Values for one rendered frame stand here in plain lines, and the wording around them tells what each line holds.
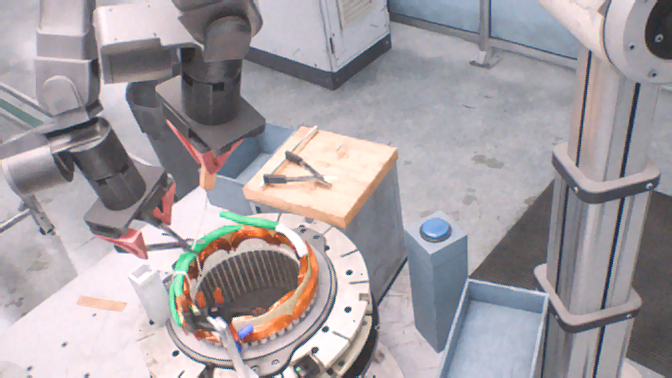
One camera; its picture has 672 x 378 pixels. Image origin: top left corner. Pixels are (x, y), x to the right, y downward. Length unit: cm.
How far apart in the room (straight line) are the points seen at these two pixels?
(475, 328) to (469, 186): 179
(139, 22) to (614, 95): 53
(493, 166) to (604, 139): 192
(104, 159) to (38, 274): 209
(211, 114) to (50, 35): 22
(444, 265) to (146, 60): 61
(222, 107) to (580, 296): 63
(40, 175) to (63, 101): 10
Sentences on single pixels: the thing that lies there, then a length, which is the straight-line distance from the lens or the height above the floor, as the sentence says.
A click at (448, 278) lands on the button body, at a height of 96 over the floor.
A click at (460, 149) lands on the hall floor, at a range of 287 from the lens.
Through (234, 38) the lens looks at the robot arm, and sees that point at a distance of 53.
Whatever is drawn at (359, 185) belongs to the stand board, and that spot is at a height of 106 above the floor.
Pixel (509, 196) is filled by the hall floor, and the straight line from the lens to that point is 264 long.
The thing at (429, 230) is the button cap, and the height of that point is 104.
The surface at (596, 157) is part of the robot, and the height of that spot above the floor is 121.
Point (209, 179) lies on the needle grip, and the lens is 76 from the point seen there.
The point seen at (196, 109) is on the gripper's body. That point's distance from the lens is 65.
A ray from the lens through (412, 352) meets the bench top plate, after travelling 120.
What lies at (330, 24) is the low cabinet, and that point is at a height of 35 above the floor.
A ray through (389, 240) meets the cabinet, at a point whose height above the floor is 89.
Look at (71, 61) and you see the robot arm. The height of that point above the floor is 145.
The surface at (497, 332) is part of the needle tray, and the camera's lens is 92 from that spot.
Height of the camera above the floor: 176
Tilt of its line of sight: 40 degrees down
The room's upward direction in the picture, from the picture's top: 11 degrees counter-clockwise
